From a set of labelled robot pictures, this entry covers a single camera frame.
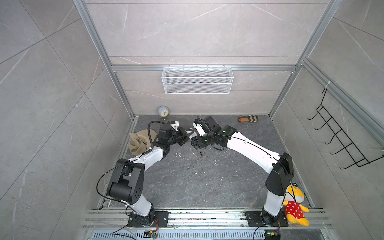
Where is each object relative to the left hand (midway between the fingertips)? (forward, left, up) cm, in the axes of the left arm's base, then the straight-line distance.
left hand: (194, 128), depth 84 cm
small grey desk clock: (+30, +23, -16) cm, 41 cm away
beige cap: (+4, +37, -18) cm, 41 cm away
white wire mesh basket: (+36, -3, +8) cm, 37 cm away
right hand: (-6, -1, -3) cm, 7 cm away
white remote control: (-3, 0, -2) cm, 3 cm away
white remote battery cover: (-5, +12, -23) cm, 26 cm away
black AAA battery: (-3, -5, -22) cm, 22 cm away
